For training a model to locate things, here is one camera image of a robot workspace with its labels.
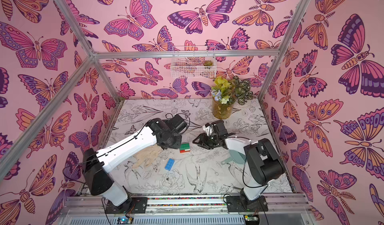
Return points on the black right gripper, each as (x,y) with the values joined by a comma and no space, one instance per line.
(208,138)

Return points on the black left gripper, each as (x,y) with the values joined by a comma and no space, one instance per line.
(177,146)

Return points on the green long lego brick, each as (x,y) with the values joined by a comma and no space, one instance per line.
(185,146)

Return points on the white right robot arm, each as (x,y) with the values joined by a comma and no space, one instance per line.
(260,158)

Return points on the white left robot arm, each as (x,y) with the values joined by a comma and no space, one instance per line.
(97,165)

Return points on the blue long lego brick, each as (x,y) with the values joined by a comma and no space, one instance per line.
(169,164)

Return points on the mint green plastic paddle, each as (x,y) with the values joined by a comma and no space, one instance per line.
(235,157)

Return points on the yellow vase with plants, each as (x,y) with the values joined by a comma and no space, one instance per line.
(226,93)

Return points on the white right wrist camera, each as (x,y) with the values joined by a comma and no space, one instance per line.
(208,129)

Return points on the white wire basket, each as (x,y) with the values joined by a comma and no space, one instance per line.
(194,62)

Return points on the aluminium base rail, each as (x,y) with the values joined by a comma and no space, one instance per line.
(216,209)

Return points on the aluminium cage frame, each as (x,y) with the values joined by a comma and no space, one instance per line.
(22,142)

